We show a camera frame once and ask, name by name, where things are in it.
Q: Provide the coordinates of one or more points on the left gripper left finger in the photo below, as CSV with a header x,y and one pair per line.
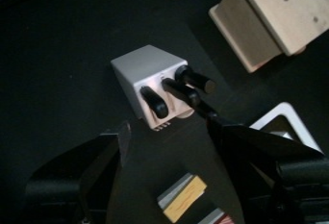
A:
x,y
72,176

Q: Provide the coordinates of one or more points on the white toy knife block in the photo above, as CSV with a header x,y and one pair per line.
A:
x,y
143,67

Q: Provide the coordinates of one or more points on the wooden box with red front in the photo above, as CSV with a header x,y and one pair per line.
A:
x,y
265,19

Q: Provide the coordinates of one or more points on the red toy nigiri sushi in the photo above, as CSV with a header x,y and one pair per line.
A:
x,y
218,217

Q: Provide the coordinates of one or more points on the yellow toy nigiri sushi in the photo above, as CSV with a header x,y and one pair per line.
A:
x,y
184,197

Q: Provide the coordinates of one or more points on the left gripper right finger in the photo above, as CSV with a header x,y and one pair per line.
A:
x,y
274,176

